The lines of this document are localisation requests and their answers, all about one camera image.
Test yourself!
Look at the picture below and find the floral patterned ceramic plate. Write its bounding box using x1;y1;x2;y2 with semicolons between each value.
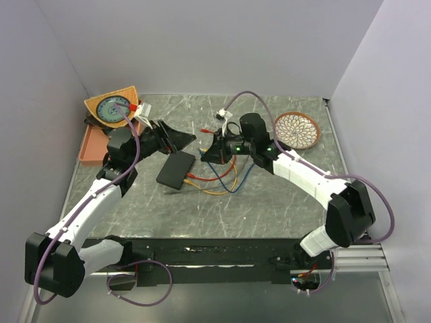
275;112;321;149

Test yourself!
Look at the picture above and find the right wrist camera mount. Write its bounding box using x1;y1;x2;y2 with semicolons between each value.
215;109;232;136

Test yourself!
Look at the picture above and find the aluminium rail frame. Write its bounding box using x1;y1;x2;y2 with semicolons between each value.
16;98;405;323

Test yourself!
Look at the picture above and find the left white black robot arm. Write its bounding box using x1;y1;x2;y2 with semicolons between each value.
24;120;196;304

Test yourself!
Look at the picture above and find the blue ethernet cable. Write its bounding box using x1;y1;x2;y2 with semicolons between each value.
205;161;255;194

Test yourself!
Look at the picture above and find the yellow ethernet cable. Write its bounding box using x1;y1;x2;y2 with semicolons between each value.
183;147;239;196

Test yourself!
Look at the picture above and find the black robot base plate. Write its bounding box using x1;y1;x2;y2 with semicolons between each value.
90;237;373;287

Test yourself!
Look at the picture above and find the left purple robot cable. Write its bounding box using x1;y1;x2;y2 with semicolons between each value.
33;102;173;306

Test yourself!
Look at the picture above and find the blue green ceramic plate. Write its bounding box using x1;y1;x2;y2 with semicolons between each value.
96;96;131;123

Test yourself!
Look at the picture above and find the black network switch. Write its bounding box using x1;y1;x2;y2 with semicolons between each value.
156;151;196;190

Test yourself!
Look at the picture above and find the red ethernet cable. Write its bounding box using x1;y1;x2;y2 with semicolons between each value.
187;129;237;182

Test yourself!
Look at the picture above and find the pink plastic tray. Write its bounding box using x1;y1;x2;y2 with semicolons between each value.
79;104;143;166

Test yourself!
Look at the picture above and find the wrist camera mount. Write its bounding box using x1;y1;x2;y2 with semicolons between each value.
215;109;232;136
134;102;152;127

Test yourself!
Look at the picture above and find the dark bowl under basket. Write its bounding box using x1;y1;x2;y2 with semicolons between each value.
84;112;113;138

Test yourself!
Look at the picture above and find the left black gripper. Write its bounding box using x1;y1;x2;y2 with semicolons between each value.
127;119;196;166

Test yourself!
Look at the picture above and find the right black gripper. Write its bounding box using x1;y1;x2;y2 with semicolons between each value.
202;127;256;164

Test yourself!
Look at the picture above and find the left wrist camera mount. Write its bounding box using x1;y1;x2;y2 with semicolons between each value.
134;102;152;127

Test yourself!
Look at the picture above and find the orange woven basket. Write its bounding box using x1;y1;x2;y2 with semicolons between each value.
84;86;139;129

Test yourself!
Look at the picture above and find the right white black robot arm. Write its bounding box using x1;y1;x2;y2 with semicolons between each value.
201;113;375;268

